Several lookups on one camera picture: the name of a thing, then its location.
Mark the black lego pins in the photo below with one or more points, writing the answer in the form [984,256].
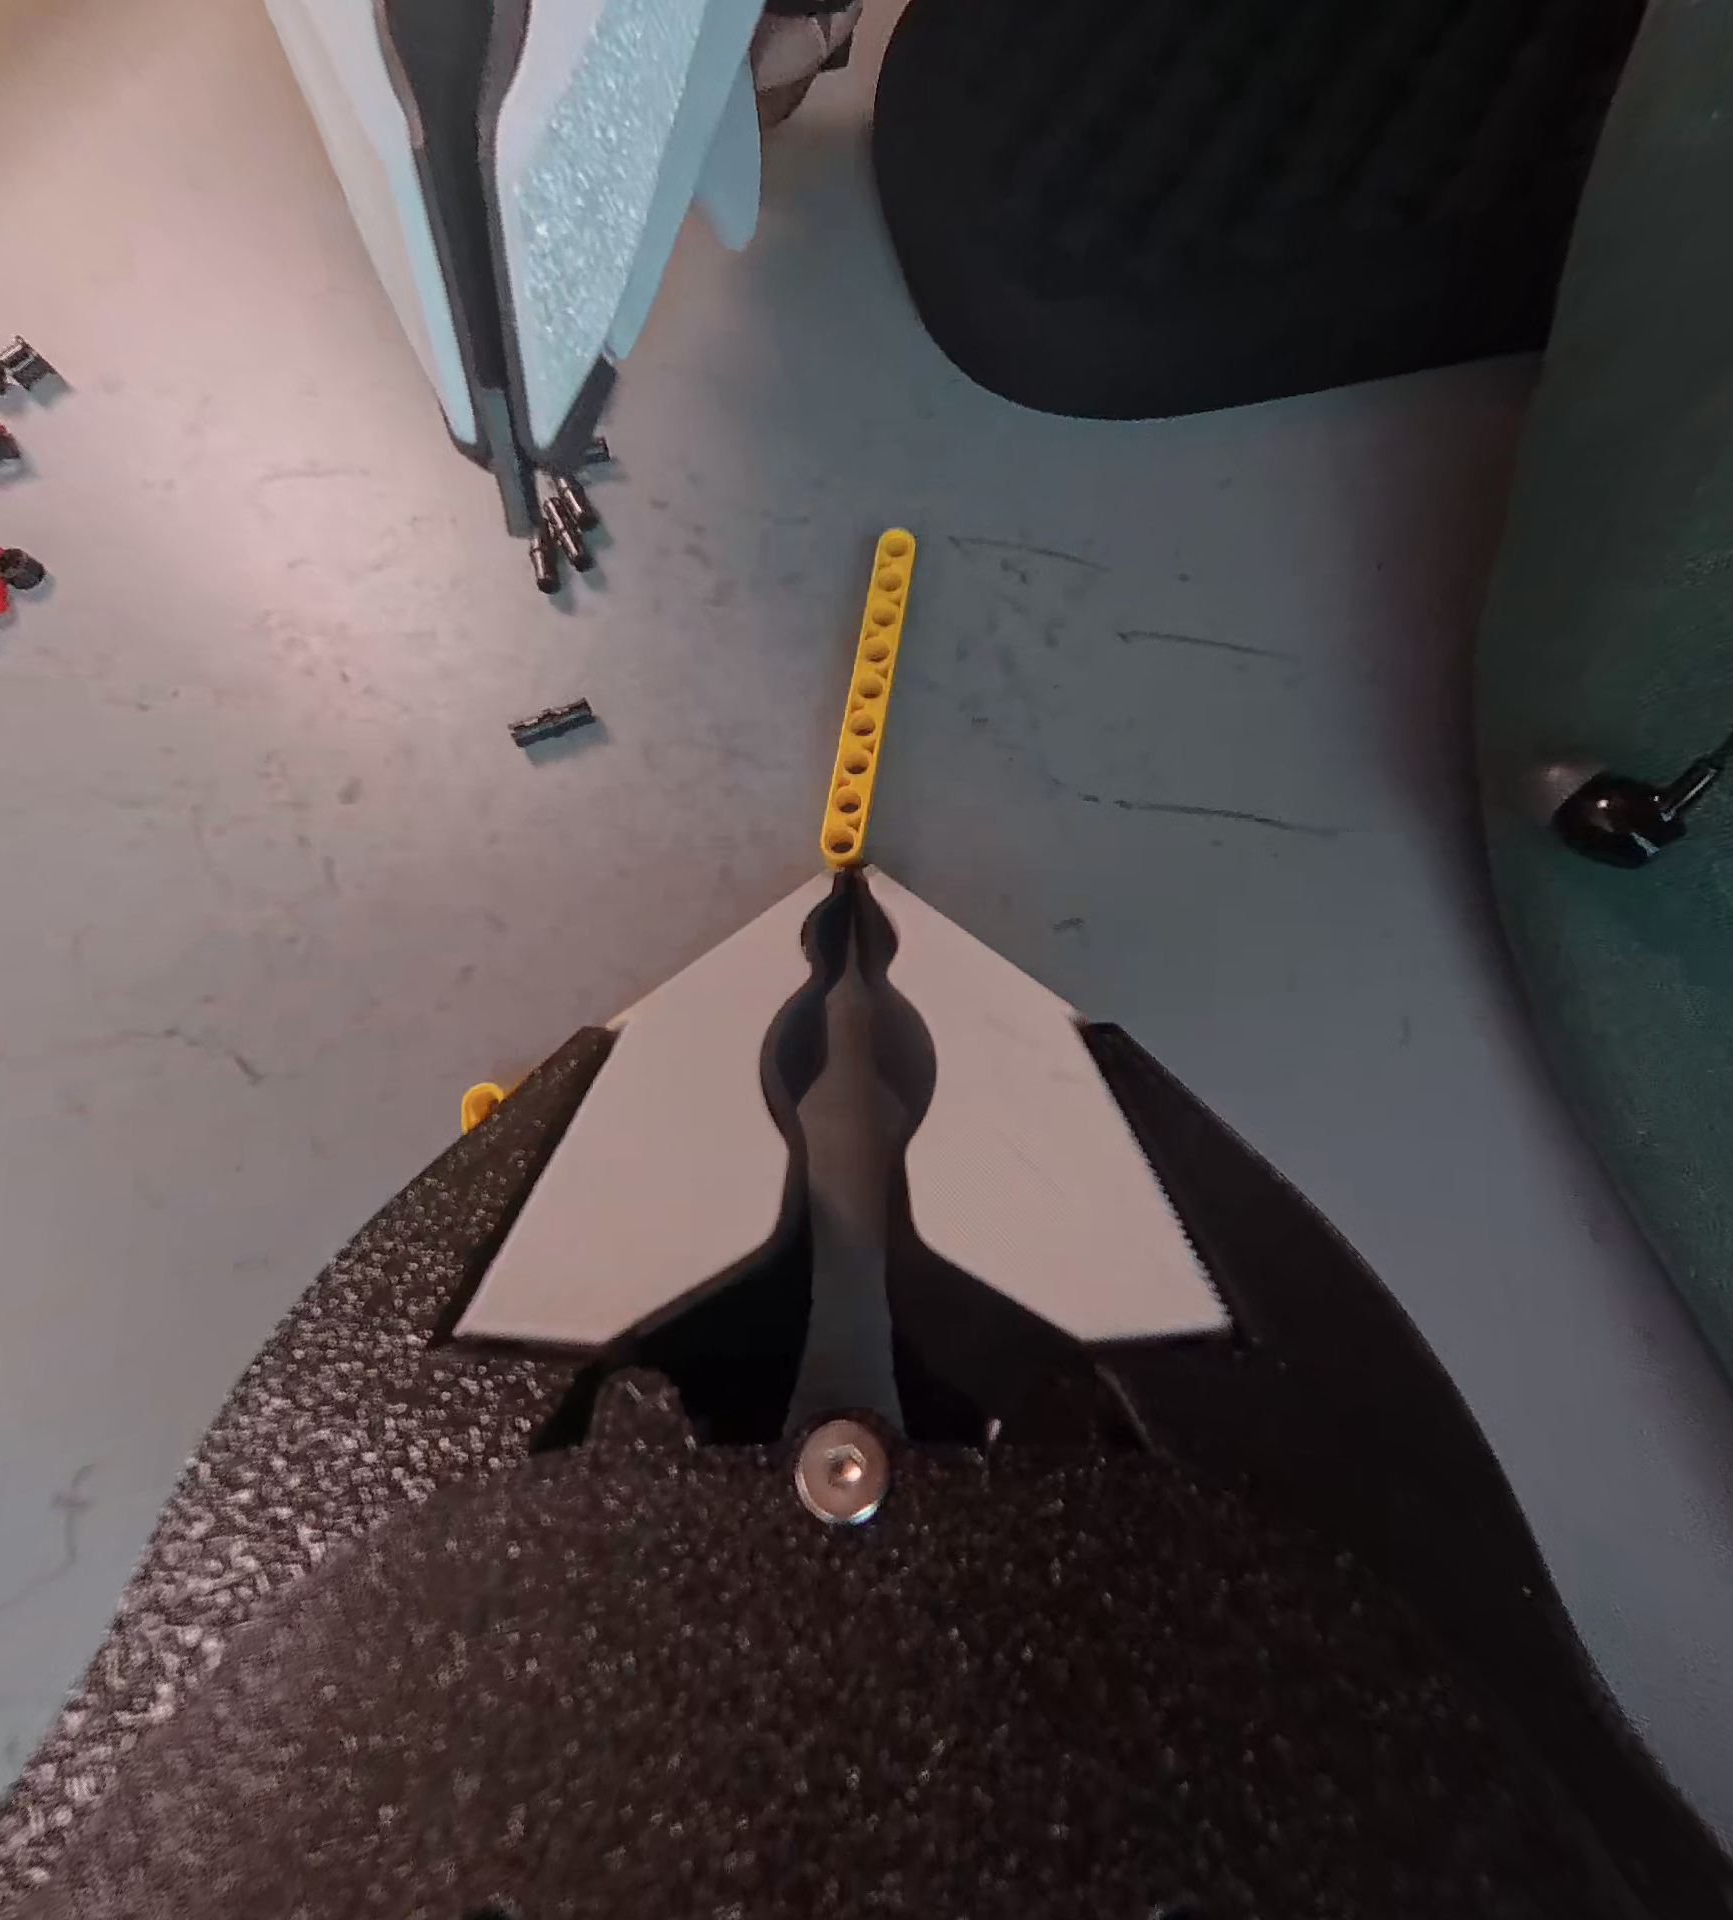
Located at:
[554,728]

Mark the yellow lego liftarm beam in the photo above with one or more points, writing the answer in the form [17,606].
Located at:
[482,1109]
[871,701]

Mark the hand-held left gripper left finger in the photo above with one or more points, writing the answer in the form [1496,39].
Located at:
[630,1197]

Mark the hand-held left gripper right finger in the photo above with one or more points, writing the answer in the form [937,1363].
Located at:
[1044,1185]

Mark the black bumpy cushion pad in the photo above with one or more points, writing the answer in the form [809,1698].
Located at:
[1227,208]

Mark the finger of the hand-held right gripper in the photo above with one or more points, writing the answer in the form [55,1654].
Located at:
[600,198]
[358,181]

